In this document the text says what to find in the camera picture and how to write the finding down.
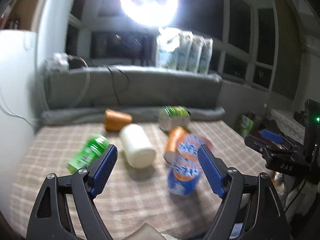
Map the blue orange Arctic Ocean cup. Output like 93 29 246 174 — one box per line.
168 133 214 196

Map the green tea label cup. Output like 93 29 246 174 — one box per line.
67 134 110 174

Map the orange patterned paper cup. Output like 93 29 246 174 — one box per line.
163 126 189 164

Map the green white label cup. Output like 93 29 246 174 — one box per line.
158 106 190 132

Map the white paper cup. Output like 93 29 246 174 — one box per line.
119 124 156 169

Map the orange cup near blanket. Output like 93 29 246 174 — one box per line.
104 109 133 132

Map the lace covered side table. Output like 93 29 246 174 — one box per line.
270 109 305 144

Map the green carton box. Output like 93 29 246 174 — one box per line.
235 115 254 138

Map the plaid bed cover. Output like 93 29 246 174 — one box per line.
10 121 268 240

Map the refill pouch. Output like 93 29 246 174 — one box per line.
187 35 204 73
197 38 213 74
177 31 193 70
155 27 181 69

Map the grey rolled blanket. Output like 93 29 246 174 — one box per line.
41 106 226 126

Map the grey sofa backrest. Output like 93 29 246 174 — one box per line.
43 66 222 109

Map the white power strip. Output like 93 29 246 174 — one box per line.
53 53 69 72

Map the round studio lamp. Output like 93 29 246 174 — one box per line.
120 0 178 27

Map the black cable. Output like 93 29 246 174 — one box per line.
72 56 131 106

